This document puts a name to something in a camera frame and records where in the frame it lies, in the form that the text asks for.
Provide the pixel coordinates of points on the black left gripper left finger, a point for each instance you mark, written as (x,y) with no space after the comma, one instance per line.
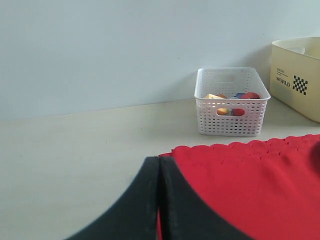
(134,215)

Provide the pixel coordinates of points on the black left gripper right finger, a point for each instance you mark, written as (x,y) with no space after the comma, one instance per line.
(183,215)

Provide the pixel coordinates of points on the yellow lemon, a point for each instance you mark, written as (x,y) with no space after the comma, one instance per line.
(222,111)

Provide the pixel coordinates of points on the yellow cheese wedge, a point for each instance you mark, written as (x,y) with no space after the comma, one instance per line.
(212,96)

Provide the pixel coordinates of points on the blue white milk carton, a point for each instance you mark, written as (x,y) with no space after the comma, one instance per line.
(239,95)

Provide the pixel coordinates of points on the red sausage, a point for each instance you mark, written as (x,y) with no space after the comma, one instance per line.
(250,95)

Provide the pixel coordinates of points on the red scalloped table cloth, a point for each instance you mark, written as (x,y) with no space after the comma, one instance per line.
(269,190)

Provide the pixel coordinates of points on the white perforated plastic basket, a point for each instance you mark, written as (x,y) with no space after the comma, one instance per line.
(245,116)

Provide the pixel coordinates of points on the cream plastic bin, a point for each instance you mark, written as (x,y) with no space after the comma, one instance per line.
(295,74)

